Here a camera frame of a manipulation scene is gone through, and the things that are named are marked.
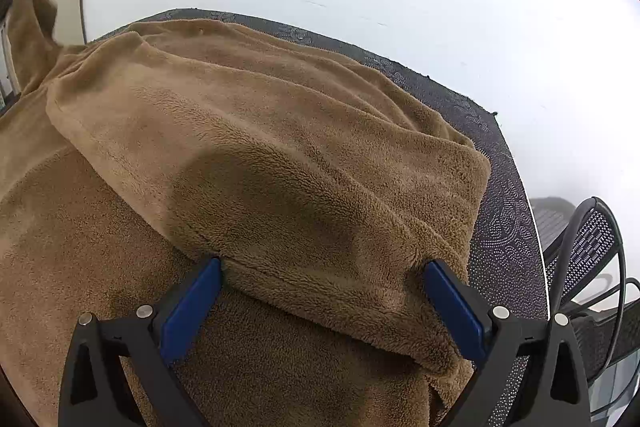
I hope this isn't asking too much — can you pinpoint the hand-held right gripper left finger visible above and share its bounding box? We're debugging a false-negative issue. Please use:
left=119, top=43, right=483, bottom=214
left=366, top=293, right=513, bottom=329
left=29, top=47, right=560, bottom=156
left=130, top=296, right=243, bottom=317
left=57, top=258, right=222, bottom=427

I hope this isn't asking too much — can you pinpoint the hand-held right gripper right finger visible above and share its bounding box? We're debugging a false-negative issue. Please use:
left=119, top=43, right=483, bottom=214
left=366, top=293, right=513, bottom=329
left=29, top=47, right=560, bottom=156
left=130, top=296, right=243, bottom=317
left=425, top=259, right=592, bottom=427

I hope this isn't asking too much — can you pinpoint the brown fleece garment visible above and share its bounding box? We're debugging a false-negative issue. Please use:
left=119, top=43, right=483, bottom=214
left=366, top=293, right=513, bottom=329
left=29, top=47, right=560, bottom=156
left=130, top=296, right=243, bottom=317
left=0, top=0, right=492, bottom=427

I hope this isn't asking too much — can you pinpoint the black patterned tablecloth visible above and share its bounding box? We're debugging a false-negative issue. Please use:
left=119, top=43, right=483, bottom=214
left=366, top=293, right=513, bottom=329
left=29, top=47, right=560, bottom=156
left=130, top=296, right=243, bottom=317
left=92, top=8, right=551, bottom=427

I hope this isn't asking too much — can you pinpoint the black mesh office chair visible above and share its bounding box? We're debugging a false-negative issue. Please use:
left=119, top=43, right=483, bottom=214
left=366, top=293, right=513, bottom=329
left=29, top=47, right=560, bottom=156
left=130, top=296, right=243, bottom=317
left=530, top=196, right=640, bottom=427

